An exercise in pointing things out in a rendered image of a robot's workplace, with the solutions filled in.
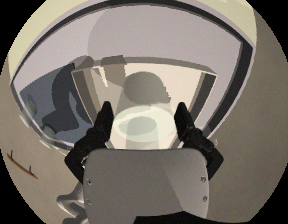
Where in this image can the clear glass jar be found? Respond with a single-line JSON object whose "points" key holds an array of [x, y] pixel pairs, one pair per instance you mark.
{"points": [[47, 136], [143, 112], [141, 145], [28, 113]]}

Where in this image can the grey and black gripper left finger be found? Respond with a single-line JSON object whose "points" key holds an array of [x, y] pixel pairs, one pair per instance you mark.
{"points": [[95, 138]]}

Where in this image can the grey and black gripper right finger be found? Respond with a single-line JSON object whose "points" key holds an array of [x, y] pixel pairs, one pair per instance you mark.
{"points": [[193, 138]]}

